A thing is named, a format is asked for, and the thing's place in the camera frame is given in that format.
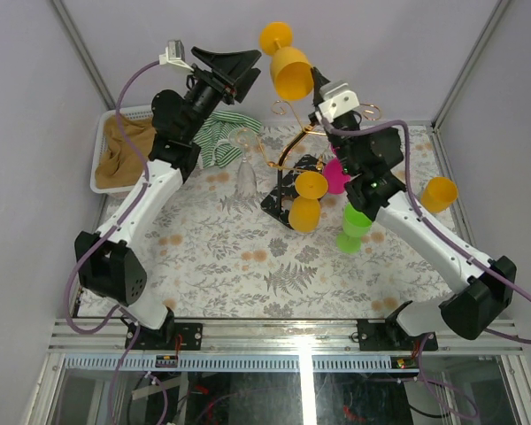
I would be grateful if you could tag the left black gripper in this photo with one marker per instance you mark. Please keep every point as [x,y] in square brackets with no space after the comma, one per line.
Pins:
[230,65]

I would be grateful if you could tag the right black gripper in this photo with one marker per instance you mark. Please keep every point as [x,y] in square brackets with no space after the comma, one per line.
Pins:
[319,81]

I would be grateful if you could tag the orange wine glass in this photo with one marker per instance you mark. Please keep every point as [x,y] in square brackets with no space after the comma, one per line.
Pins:
[290,69]
[304,213]
[439,194]

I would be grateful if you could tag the clear wine glass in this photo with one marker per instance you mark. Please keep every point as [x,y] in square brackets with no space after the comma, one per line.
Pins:
[246,183]

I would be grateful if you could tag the pink plastic wine glass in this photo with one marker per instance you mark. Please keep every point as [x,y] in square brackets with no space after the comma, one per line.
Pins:
[335,176]

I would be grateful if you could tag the gold wine glass rack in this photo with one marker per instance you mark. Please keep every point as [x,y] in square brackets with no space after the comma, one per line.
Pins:
[287,176]

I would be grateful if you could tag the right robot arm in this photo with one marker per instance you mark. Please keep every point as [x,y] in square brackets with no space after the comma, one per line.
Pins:
[480,287]

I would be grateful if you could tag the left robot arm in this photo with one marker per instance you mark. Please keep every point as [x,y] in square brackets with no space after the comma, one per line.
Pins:
[106,262]

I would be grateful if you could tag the green plastic wine glass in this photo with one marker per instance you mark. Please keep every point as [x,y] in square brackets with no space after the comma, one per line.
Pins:
[355,225]

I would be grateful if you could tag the green striped cloth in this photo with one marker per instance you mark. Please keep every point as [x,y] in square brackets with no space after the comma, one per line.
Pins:
[213,138]

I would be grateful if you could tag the white plastic basket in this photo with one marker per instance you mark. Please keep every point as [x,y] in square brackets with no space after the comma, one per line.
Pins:
[132,113]

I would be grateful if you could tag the brown cloth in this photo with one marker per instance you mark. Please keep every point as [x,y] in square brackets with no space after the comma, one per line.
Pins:
[119,166]

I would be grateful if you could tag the floral table mat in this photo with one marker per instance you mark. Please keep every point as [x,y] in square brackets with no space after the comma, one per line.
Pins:
[213,252]

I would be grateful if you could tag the aluminium front rail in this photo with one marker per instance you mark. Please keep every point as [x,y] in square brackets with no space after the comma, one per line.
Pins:
[269,336]

